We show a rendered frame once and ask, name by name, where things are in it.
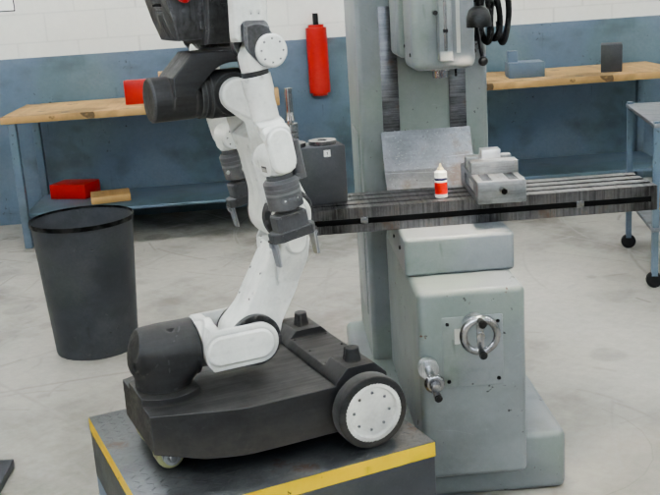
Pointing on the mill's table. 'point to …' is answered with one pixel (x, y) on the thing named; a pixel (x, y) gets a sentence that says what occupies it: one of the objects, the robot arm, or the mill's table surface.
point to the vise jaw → (493, 165)
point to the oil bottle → (440, 183)
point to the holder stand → (324, 171)
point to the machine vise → (484, 192)
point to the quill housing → (417, 16)
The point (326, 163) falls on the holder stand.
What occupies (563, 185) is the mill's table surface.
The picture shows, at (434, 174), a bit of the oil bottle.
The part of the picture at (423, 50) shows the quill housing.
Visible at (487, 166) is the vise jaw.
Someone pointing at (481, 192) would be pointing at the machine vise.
